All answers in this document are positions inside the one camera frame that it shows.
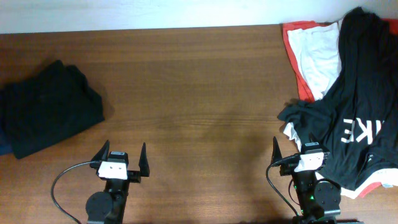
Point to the white t-shirt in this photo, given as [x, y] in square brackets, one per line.
[320, 62]

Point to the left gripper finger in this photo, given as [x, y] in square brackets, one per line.
[143, 162]
[102, 154]

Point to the red t-shirt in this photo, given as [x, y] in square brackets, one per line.
[298, 77]

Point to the black Nike t-shirt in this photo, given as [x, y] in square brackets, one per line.
[357, 119]

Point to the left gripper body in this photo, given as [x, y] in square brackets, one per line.
[134, 175]

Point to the folded black garment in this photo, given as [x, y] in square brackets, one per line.
[50, 107]

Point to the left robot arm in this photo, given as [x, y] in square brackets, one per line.
[108, 206]

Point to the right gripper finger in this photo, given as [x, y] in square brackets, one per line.
[312, 138]
[276, 153]

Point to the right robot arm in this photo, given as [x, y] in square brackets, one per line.
[319, 199]

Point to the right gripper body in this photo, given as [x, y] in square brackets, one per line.
[287, 168]

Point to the folded dark blue garment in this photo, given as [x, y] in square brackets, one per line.
[5, 145]

